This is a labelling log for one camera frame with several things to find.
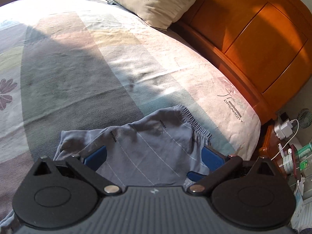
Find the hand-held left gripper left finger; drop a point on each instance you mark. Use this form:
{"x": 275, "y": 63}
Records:
{"x": 96, "y": 156}

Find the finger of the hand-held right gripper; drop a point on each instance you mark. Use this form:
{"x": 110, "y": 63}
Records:
{"x": 196, "y": 176}

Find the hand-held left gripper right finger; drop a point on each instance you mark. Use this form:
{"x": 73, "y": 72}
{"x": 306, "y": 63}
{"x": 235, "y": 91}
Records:
{"x": 212, "y": 158}

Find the grey pants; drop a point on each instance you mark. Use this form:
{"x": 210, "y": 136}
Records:
{"x": 146, "y": 146}

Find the wooden bedside cabinet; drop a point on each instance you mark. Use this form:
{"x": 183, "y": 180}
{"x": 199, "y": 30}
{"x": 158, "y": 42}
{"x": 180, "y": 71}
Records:
{"x": 270, "y": 143}

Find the white power adapter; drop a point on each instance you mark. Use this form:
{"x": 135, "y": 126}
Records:
{"x": 284, "y": 128}

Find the bed with patchwork sheet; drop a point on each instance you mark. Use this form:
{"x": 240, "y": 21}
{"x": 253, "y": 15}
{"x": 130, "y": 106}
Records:
{"x": 97, "y": 65}

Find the green packet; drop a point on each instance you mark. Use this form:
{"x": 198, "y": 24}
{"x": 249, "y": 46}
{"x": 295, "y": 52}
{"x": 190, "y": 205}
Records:
{"x": 306, "y": 153}

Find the small floor fan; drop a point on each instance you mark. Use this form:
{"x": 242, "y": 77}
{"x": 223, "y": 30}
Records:
{"x": 305, "y": 118}

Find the white paper box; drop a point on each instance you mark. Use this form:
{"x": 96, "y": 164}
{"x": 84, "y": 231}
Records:
{"x": 301, "y": 207}

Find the wooden headboard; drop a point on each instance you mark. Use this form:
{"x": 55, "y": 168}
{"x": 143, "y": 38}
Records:
{"x": 243, "y": 41}

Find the large cream pillow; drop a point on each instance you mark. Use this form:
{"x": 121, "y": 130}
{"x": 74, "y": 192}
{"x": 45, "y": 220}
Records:
{"x": 156, "y": 0}

